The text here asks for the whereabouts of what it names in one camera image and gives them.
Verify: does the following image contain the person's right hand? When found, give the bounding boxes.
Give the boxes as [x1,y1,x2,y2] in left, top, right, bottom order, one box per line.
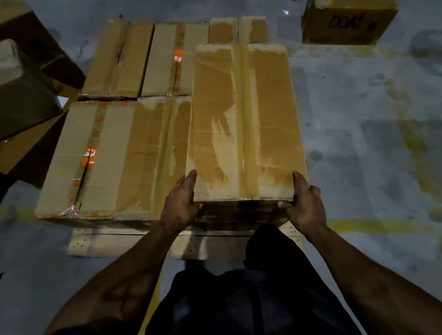
[272,167,331,242]

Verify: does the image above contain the person's right forearm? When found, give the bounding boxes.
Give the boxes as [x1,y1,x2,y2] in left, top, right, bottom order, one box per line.
[301,203,442,335]

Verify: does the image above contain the flat cardboard sheet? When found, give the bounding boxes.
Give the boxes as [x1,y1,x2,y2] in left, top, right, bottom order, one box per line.
[0,87,95,196]

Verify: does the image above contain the cardboard box with black writing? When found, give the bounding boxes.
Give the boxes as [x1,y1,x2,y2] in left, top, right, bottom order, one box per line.
[296,0,405,57]

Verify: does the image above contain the narrow cardboard box orange tape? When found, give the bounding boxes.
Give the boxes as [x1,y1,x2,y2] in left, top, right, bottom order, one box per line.
[130,14,220,104]

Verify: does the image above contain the small cardboard box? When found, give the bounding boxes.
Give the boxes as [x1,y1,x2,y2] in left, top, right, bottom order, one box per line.
[234,13,271,48]
[204,14,242,47]

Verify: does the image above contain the long taped cardboard box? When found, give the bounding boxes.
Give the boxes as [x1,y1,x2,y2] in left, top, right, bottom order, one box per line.
[166,31,313,217]

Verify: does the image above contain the cardboard box with torn seam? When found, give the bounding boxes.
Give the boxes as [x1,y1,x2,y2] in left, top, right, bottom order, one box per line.
[70,13,166,107]

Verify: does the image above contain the wooden pallet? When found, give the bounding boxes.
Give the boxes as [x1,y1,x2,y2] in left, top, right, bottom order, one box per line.
[63,192,305,286]

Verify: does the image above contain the person's left hand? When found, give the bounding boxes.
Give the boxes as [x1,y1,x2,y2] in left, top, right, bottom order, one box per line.
[151,169,207,237]

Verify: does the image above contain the large cardboard box orange tape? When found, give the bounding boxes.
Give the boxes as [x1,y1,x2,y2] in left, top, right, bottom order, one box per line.
[18,83,212,240]

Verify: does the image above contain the person's dark trousers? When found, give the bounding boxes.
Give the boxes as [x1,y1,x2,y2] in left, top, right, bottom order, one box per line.
[108,210,369,335]

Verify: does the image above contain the person's left forearm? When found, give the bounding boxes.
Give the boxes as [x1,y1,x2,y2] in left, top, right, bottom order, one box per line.
[28,219,193,335]

